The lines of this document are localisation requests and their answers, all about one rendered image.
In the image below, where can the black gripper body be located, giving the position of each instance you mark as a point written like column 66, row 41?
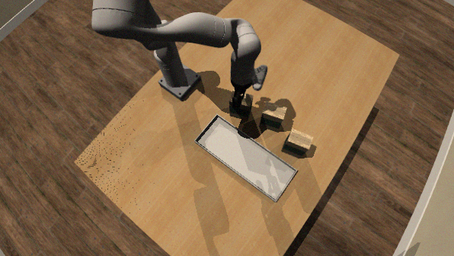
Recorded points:
column 240, row 88

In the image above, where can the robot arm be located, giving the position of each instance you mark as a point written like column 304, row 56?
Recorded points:
column 124, row 19

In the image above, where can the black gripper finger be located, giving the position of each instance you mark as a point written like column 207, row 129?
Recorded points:
column 236, row 100

